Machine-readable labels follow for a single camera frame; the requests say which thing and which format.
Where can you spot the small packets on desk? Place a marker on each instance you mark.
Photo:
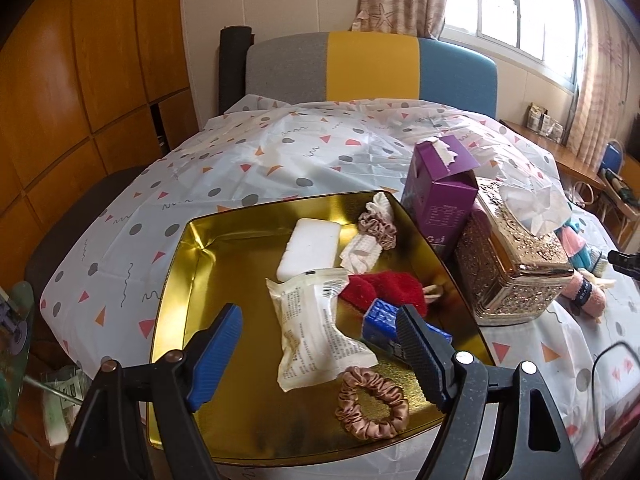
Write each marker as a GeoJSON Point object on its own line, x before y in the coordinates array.
{"type": "Point", "coordinates": [545, 122]}

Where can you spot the wooden desk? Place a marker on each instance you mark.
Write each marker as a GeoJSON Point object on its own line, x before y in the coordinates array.
{"type": "Point", "coordinates": [565, 160]}

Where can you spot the grey yellow blue headboard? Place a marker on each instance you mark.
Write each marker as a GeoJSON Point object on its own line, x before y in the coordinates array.
{"type": "Point", "coordinates": [370, 65]}

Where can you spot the blue tissue packet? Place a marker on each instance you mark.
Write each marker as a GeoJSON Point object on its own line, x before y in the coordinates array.
{"type": "Point", "coordinates": [380, 317]}

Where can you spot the pink towel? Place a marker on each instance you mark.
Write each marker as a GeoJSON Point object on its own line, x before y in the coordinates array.
{"type": "Point", "coordinates": [595, 302]}

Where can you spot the red fluffy cloth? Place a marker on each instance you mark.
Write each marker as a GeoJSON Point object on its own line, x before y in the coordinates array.
{"type": "Point", "coordinates": [390, 285]}

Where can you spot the purple plastic stand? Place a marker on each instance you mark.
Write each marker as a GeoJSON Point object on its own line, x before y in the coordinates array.
{"type": "Point", "coordinates": [10, 325]}

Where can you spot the gold metal tray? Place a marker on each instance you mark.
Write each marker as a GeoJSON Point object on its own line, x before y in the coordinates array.
{"type": "Point", "coordinates": [225, 270]}

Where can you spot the window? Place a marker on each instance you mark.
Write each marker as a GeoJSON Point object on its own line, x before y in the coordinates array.
{"type": "Point", "coordinates": [515, 5]}

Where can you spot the wooden wardrobe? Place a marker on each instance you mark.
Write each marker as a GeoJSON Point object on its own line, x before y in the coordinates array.
{"type": "Point", "coordinates": [75, 85]}

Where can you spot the blue plush bear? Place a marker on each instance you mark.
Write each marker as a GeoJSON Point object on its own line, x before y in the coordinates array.
{"type": "Point", "coordinates": [582, 257]}

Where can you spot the blue chair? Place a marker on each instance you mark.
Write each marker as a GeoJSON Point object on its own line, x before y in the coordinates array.
{"type": "Point", "coordinates": [611, 157]}

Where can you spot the ornate gold tissue box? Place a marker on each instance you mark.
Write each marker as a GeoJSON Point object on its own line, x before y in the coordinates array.
{"type": "Point", "coordinates": [510, 270]}

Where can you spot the pink patterned curtain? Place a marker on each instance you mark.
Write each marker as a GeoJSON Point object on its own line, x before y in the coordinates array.
{"type": "Point", "coordinates": [605, 85]}

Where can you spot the white wet wipe packet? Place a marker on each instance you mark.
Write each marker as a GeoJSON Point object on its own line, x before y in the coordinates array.
{"type": "Point", "coordinates": [310, 330]}

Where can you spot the stack of paper leaflets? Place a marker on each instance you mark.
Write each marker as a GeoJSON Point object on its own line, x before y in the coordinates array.
{"type": "Point", "coordinates": [62, 400]}

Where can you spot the dark upholstered seat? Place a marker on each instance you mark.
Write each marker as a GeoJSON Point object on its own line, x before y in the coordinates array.
{"type": "Point", "coordinates": [70, 230]}

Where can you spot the glass side table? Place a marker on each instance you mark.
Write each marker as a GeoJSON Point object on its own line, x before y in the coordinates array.
{"type": "Point", "coordinates": [10, 385]}

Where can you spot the mauve scrunchie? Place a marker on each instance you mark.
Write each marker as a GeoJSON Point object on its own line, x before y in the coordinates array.
{"type": "Point", "coordinates": [380, 230]}

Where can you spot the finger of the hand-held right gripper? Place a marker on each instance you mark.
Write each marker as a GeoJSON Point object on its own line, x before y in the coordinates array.
{"type": "Point", "coordinates": [625, 262]}

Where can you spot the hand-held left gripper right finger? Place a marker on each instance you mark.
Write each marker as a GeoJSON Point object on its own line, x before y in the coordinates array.
{"type": "Point", "coordinates": [425, 350]}

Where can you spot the white soap bar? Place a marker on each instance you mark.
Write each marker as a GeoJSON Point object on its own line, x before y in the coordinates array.
{"type": "Point", "coordinates": [310, 247]}

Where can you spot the pink satin scrunchie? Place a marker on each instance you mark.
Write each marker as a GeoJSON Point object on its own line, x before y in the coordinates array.
{"type": "Point", "coordinates": [350, 410]}

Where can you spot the cream ruffled scrunchie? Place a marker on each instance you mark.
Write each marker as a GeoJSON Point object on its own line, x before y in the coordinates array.
{"type": "Point", "coordinates": [377, 202]}

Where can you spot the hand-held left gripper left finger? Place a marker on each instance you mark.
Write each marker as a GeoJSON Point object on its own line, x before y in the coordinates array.
{"type": "Point", "coordinates": [215, 360]}

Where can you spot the white waffle cloth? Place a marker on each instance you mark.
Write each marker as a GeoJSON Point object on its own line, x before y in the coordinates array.
{"type": "Point", "coordinates": [360, 255]}

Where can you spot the black rolled mat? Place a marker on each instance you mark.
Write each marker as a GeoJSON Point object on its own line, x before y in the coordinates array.
{"type": "Point", "coordinates": [232, 70]}

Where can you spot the purple tissue carton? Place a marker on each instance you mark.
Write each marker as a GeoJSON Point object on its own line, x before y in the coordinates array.
{"type": "Point", "coordinates": [440, 195]}

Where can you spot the wooden folding chair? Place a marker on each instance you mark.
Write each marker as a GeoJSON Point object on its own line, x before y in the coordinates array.
{"type": "Point", "coordinates": [620, 195]}

